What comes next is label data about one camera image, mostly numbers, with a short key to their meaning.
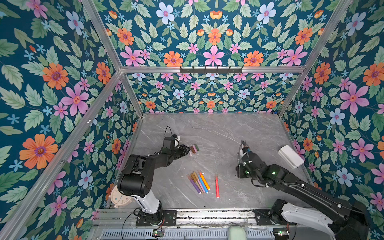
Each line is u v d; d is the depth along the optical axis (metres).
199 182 0.85
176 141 0.81
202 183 0.84
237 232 0.69
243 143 1.02
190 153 0.96
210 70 0.93
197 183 0.84
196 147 1.00
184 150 0.84
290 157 0.93
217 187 0.83
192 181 0.86
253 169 0.59
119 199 0.77
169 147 0.76
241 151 0.74
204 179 0.86
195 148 0.99
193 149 0.98
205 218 0.75
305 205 0.48
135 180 0.47
